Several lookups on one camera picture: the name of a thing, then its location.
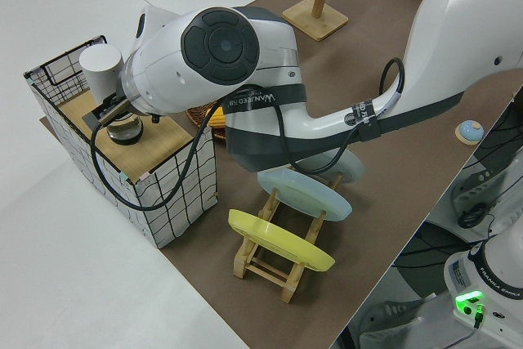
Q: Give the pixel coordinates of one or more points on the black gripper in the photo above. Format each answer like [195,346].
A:
[107,104]

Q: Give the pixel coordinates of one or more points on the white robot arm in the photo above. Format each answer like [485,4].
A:
[163,79]

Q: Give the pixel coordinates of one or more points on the round wicker basket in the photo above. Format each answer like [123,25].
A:
[196,116]

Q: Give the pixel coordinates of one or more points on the yellow corn cob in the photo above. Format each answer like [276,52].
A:
[217,119]

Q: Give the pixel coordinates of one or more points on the blue dome bell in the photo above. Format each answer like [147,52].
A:
[470,131]

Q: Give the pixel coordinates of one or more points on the wooden plate rack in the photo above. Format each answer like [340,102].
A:
[243,263]

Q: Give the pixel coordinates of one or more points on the grey plate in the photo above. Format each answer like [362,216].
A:
[351,169]

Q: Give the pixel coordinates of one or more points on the yellow plate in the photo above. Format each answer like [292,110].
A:
[278,242]

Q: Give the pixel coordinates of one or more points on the light blue plate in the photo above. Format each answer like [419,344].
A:
[302,198]

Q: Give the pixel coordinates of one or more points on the brown table mat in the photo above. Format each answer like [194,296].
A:
[388,202]

